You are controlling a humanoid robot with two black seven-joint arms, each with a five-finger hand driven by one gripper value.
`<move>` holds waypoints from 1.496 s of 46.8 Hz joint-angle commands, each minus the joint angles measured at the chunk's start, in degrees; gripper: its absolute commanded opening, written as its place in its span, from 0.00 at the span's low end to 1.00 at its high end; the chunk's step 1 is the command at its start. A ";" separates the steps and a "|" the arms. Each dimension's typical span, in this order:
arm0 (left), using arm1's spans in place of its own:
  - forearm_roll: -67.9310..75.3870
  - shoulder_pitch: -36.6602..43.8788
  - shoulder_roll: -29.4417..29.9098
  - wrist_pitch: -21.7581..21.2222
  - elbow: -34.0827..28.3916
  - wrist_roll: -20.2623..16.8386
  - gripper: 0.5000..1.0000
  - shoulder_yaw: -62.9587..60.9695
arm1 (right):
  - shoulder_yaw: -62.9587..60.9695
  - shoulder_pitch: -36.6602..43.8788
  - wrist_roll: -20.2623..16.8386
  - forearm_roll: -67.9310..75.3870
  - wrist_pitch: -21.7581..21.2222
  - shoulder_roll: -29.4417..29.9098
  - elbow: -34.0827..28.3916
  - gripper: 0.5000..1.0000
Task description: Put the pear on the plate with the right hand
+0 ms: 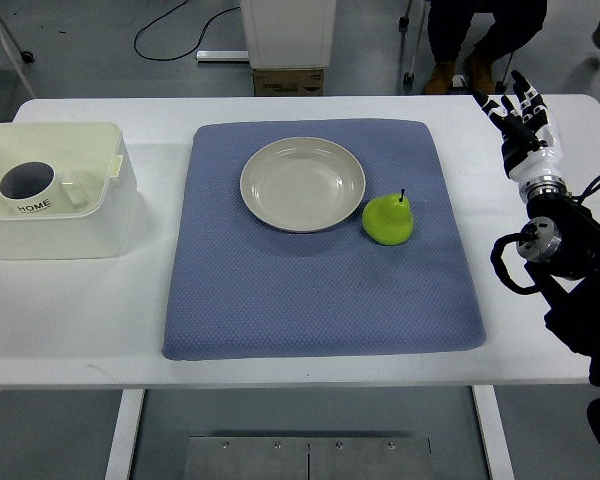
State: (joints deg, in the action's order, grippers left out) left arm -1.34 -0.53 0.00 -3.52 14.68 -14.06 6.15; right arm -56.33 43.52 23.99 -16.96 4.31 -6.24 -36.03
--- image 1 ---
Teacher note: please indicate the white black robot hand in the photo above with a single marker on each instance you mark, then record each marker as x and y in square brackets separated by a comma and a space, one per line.
[531, 145]

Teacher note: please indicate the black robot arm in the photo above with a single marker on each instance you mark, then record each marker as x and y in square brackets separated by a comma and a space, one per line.
[557, 254]

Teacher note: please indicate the left tan boot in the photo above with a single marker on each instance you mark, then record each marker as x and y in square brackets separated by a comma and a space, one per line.
[441, 78]

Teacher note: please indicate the rolling stand leg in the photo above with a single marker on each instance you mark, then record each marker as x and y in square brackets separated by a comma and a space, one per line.
[26, 55]

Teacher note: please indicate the green pear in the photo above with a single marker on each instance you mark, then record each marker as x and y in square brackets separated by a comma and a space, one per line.
[388, 219]

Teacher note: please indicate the tan boot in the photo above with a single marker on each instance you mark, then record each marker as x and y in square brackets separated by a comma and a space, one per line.
[478, 69]
[441, 78]

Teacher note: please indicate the metal base plate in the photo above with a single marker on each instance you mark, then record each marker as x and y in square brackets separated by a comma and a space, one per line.
[299, 457]

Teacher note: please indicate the beige round plate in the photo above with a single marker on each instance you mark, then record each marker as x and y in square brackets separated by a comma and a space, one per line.
[302, 184]

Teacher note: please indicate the blue textured mat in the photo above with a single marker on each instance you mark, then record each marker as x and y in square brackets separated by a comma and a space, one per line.
[242, 289]

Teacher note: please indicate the white HOME mug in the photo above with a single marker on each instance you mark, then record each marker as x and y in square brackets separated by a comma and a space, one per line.
[37, 188]

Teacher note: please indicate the right tan boot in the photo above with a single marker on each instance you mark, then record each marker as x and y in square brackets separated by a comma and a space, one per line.
[478, 69]

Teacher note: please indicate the cardboard box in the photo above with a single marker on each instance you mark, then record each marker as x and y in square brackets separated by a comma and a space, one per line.
[288, 82]

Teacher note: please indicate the white pedestal column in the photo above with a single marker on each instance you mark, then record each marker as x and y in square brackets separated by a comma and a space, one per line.
[288, 34]

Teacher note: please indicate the translucent white plastic bin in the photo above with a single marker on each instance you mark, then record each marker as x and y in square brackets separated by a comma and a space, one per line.
[94, 153]

